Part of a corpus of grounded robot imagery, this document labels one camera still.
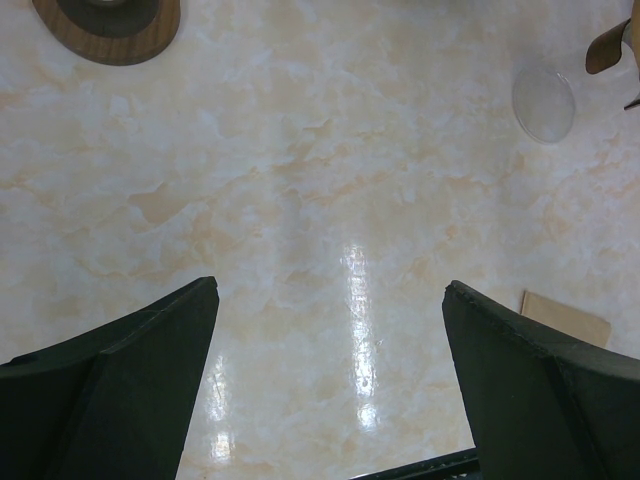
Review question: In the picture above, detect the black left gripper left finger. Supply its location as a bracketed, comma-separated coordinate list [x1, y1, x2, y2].
[1, 277, 219, 479]

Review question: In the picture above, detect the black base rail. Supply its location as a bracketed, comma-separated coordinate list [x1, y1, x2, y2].
[353, 448, 483, 480]

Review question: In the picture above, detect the brown paper coffee filter stack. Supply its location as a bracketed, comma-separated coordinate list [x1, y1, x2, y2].
[520, 291, 612, 348]

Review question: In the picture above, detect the clear glass server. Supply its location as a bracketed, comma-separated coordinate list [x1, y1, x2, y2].
[512, 67, 576, 144]

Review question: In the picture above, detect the wooden dripper stand disc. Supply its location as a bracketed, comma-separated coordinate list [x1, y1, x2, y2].
[585, 19, 631, 75]

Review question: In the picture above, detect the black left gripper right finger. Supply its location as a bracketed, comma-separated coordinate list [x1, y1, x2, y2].
[442, 281, 639, 479]

